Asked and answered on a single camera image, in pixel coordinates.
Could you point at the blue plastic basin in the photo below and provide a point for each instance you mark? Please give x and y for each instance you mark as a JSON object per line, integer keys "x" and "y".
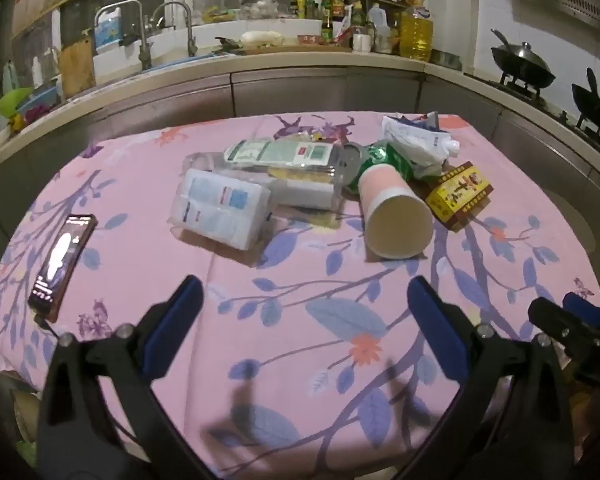
{"x": 40, "y": 101}

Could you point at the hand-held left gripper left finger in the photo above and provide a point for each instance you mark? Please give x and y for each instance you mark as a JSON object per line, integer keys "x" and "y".
{"x": 176, "y": 317}

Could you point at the row of sauce bottles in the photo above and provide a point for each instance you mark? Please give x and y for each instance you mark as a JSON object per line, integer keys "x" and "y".
{"x": 330, "y": 7}

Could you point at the upright wooden cutting board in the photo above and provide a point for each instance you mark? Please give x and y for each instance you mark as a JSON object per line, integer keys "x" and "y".
{"x": 76, "y": 67}

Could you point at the steel wok with lid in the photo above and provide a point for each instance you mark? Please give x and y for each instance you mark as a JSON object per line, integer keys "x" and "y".
{"x": 522, "y": 62}

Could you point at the pink floral tablecloth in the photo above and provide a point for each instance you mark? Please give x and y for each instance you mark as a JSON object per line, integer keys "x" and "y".
{"x": 145, "y": 175}

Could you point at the clear plastic bottle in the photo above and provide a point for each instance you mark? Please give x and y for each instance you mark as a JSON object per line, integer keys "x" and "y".
{"x": 290, "y": 155}

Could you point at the large yellow oil bottle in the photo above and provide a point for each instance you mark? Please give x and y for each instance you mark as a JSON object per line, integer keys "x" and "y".
{"x": 416, "y": 35}

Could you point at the translucent white plastic jug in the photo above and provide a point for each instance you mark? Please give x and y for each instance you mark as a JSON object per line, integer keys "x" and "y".
{"x": 377, "y": 20}

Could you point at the small steel pot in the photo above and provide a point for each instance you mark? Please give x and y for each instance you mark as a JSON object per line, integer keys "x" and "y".
{"x": 445, "y": 58}

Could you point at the white tissue pack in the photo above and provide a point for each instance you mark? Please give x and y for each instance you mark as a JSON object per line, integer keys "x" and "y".
{"x": 220, "y": 205}

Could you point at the white spout pouch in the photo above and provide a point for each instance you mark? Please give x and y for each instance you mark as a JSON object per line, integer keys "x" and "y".
{"x": 415, "y": 142}

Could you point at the steel kitchen faucet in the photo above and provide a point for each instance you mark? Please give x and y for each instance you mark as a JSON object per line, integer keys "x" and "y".
{"x": 142, "y": 35}
{"x": 186, "y": 25}

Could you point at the pink paper cup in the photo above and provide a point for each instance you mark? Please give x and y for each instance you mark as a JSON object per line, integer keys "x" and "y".
{"x": 395, "y": 220}

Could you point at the white radish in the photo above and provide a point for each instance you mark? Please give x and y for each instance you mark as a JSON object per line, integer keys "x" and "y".
{"x": 262, "y": 37}

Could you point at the red patterned bowl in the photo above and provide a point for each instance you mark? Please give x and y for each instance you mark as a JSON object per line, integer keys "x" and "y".
{"x": 307, "y": 39}

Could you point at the blue label detergent jug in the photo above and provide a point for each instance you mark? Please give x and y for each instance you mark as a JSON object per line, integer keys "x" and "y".
{"x": 109, "y": 27}

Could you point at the gas stove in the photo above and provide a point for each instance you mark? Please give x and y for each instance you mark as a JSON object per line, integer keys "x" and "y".
{"x": 545, "y": 102}

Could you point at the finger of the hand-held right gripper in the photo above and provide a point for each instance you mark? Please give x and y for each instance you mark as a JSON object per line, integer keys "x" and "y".
{"x": 586, "y": 308}
{"x": 550, "y": 316}

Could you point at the yellow red carton box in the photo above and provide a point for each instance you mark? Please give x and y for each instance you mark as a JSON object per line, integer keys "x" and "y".
{"x": 460, "y": 195}

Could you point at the black frying pan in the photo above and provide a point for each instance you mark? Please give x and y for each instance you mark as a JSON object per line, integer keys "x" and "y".
{"x": 592, "y": 107}

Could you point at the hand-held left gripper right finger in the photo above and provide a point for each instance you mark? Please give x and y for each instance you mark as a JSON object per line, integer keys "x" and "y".
{"x": 437, "y": 330}

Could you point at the green snack bag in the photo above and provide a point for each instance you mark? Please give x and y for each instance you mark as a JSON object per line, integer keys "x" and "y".
{"x": 377, "y": 159}

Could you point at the small white jar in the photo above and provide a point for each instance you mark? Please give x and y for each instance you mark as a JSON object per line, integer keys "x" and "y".
{"x": 362, "y": 41}

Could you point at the flat wooden cutting board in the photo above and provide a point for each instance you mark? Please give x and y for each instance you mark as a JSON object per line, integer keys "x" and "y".
{"x": 290, "y": 49}

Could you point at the black smartphone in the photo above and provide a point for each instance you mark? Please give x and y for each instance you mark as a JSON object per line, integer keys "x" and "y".
{"x": 62, "y": 260}

